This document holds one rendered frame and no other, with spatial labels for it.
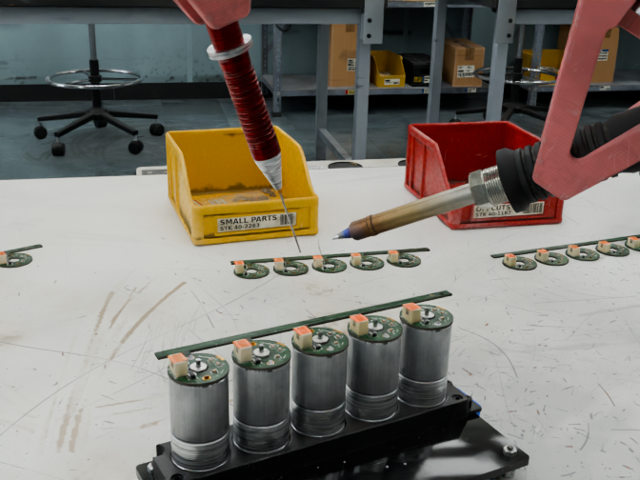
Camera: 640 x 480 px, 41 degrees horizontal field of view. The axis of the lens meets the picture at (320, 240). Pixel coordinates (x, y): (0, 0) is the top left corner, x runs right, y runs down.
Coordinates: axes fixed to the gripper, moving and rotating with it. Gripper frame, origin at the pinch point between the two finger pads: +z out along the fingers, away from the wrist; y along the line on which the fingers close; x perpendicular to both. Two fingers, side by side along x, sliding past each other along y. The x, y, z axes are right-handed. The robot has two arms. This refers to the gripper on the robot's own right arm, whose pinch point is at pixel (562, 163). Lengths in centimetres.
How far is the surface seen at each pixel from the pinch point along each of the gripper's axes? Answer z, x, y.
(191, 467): 17.7, -5.0, 4.6
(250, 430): 16.0, -3.8, 2.7
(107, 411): 23.2, -10.2, -1.0
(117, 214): 30.0, -22.3, -27.4
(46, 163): 176, -130, -259
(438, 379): 12.4, 2.1, -3.7
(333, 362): 12.4, -2.5, 0.3
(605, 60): 48, 48, -470
